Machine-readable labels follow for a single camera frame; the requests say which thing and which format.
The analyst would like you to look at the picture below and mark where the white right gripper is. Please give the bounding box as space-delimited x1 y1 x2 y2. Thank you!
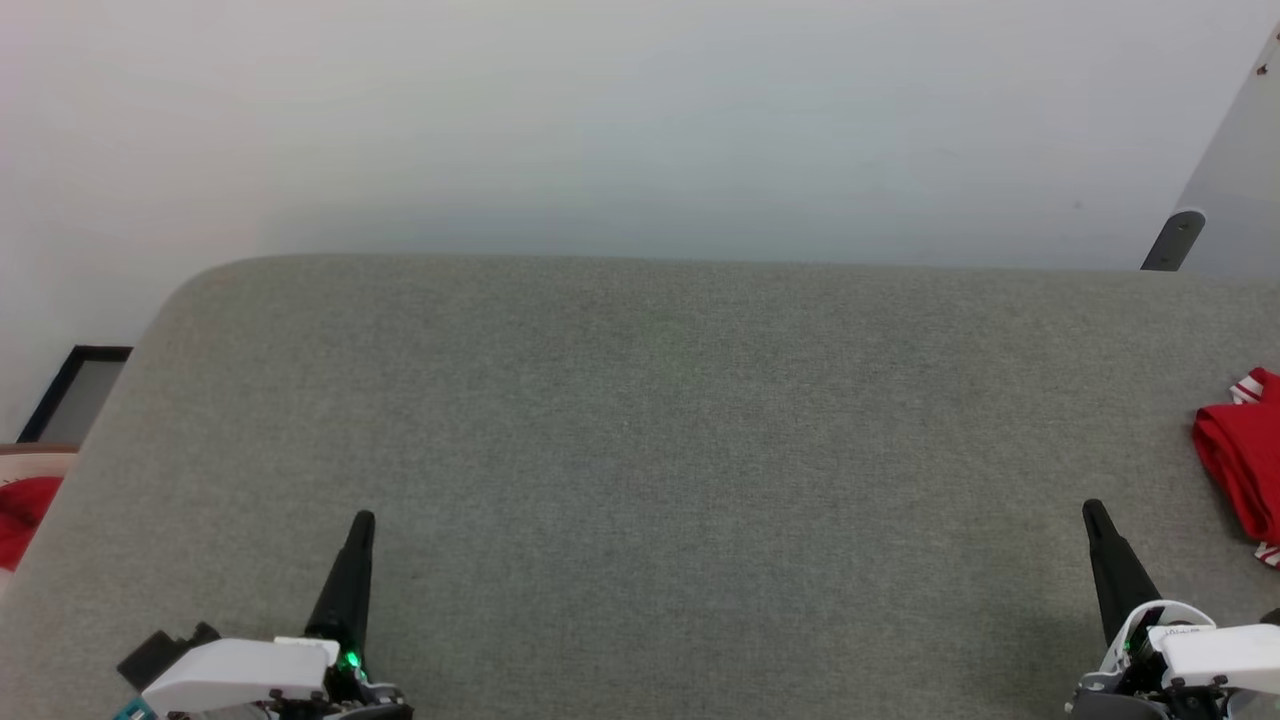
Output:
1065 498 1280 720

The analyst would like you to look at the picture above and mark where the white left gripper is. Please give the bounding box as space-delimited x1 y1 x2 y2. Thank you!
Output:
140 510 413 720

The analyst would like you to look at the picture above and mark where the red white basketball jersey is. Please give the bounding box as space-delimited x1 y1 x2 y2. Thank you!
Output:
1190 368 1280 569

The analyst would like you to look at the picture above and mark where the red cloth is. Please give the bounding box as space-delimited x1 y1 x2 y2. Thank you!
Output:
0 475 67 573

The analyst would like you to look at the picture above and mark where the black framed panel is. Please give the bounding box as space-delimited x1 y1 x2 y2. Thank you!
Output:
17 345 134 445

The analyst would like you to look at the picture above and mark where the grey door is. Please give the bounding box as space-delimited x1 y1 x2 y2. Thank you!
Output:
1140 28 1280 281

